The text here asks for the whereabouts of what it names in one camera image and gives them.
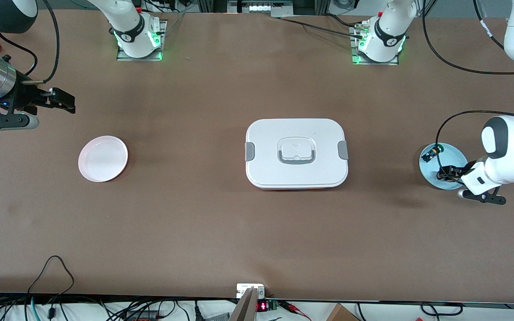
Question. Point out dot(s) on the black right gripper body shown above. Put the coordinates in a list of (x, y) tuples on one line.
[(24, 96)]

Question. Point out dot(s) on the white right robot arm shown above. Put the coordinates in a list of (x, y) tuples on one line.
[(127, 26)]

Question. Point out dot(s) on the light blue round plate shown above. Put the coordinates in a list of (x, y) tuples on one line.
[(453, 154)]

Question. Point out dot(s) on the pink round plate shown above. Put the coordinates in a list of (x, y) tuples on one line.
[(103, 159)]

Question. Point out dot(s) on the white lidded container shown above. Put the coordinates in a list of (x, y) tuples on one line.
[(297, 174)]

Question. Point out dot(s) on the brown cardboard box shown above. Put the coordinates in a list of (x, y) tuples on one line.
[(341, 314)]

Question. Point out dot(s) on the red black clip leads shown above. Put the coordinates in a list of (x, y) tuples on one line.
[(290, 306)]

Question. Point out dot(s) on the white power strip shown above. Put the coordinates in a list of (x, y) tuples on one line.
[(266, 7)]

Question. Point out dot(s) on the red LED display module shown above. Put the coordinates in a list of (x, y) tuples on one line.
[(263, 306)]

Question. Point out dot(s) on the grey metal bar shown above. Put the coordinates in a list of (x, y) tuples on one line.
[(244, 307)]

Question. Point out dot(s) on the green button switch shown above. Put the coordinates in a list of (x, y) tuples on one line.
[(432, 154)]

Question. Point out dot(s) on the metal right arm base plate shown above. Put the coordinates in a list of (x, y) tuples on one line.
[(123, 57)]

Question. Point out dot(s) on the aluminium profile frame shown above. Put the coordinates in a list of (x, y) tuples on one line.
[(310, 5)]

